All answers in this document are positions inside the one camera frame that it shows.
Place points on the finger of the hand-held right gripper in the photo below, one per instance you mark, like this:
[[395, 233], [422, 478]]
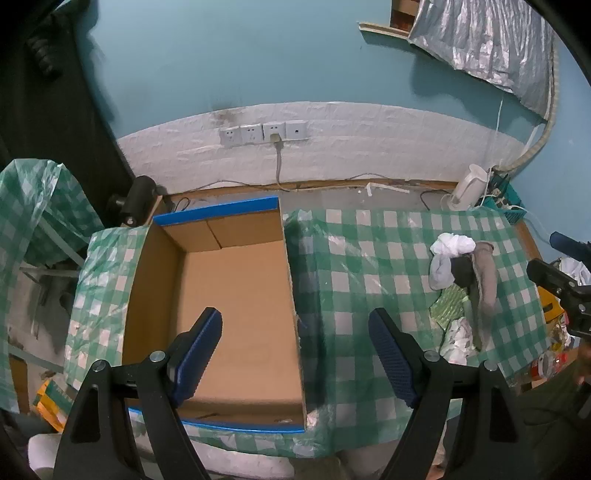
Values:
[[547, 273], [568, 244]]

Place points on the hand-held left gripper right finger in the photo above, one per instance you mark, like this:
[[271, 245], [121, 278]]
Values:
[[392, 360]]

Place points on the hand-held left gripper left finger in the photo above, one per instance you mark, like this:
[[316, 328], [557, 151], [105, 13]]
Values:
[[203, 350]]

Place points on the brown cardboard box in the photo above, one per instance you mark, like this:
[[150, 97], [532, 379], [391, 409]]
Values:
[[231, 300]]

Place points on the grey brown sock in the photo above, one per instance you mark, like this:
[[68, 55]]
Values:
[[485, 286]]

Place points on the green glitter scouring cloth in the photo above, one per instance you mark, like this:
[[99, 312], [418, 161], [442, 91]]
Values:
[[448, 307]]

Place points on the white grey sock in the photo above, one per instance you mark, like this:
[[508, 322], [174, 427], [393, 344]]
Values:
[[450, 244]]

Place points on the pile of colourful packets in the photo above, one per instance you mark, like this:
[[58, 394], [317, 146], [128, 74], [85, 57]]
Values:
[[554, 341]]

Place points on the teal plastic basket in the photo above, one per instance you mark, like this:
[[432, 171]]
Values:
[[512, 210]]

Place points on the white patterned cloth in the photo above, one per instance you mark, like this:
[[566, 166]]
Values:
[[457, 341]]

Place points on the dark grey sock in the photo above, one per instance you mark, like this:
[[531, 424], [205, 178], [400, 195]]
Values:
[[462, 272]]

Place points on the green checkered tablecloth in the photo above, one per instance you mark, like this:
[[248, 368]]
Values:
[[369, 277]]

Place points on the person's dark green clothing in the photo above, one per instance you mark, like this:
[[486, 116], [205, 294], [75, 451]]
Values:
[[554, 406]]

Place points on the white electric kettle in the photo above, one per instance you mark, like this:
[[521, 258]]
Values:
[[471, 184]]

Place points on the yellow orange packet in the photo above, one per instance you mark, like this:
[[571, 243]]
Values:
[[51, 406]]

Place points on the silver foil curtain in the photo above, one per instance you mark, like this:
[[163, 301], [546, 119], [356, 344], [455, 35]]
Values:
[[485, 41]]

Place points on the green checkered plastic sheet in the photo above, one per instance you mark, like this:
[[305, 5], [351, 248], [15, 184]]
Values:
[[27, 194]]

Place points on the black ribbed object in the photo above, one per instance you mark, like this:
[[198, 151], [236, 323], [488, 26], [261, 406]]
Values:
[[44, 46]]

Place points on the black cylindrical camera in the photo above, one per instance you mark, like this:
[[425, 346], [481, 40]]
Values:
[[138, 198]]

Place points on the white wall outlet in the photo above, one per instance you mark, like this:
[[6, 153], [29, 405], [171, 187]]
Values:
[[251, 134], [297, 129], [274, 130], [229, 136]]

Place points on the wooden window frame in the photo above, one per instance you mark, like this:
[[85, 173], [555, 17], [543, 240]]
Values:
[[378, 28]]

